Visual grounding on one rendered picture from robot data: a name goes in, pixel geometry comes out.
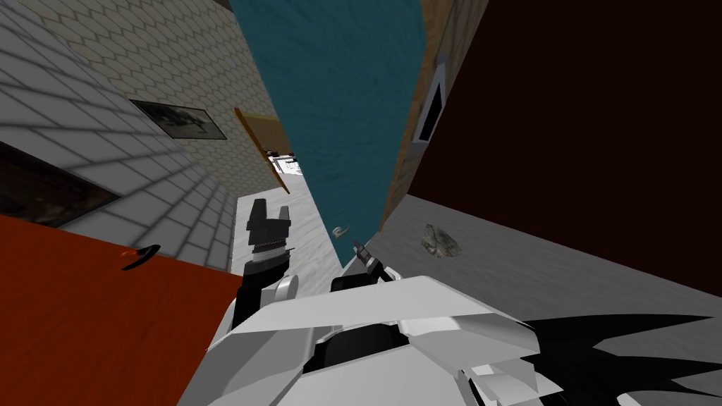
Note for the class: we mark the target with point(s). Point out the teal door leaf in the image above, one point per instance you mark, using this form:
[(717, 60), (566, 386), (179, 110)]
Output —
[(344, 107)]

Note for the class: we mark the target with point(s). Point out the grey framed wall picture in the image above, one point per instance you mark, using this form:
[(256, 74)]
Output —
[(180, 120)]

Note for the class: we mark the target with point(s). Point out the brown wooden door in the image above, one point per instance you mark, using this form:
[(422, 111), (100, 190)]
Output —
[(265, 141)]

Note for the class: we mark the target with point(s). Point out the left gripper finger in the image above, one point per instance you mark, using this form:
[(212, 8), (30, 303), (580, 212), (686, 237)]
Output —
[(284, 213), (259, 208)]

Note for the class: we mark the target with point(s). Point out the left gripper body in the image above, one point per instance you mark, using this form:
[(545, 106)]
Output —
[(268, 230)]

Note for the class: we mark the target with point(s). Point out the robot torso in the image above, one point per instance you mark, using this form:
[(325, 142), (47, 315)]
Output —
[(372, 316)]

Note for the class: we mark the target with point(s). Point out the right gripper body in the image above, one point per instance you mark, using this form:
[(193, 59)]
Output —
[(360, 248)]

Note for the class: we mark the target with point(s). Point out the white framed window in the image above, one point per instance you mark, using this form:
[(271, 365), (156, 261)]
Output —
[(430, 113)]

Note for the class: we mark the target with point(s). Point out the grey rock-shaped lump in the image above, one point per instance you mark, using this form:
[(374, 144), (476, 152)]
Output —
[(440, 241)]

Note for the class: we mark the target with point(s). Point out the orange-red door leaf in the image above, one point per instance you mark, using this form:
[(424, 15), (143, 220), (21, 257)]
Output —
[(96, 332)]

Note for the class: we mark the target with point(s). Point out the dark brown wall picture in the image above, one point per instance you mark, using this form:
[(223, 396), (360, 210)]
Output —
[(45, 192)]

